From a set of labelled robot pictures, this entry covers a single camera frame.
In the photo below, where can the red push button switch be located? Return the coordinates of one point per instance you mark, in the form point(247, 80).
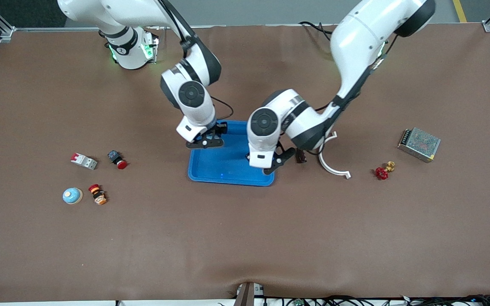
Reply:
point(121, 164)

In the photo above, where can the white and red circuit breaker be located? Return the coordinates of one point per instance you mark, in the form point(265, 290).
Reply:
point(84, 161)

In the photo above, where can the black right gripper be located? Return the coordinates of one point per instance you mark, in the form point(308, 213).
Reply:
point(220, 126)

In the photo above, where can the white curved plastic bracket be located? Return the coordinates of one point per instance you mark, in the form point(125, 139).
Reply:
point(332, 171)

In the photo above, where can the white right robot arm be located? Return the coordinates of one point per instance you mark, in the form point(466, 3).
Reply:
point(100, 10)

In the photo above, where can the black rectangular capacitor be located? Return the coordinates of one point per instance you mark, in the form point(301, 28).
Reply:
point(301, 156)

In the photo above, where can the red and orange emergency button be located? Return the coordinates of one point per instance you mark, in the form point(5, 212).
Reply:
point(98, 195)

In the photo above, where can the grey metal post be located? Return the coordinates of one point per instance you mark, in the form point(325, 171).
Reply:
point(247, 295)

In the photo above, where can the blue plastic tray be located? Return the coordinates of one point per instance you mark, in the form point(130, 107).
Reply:
point(223, 168)

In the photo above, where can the metal mesh power supply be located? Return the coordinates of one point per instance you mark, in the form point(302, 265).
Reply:
point(419, 144)

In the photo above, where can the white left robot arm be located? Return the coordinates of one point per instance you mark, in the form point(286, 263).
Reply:
point(355, 38)

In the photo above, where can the blue bell with orange button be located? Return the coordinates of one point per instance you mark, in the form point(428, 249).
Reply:
point(72, 196)

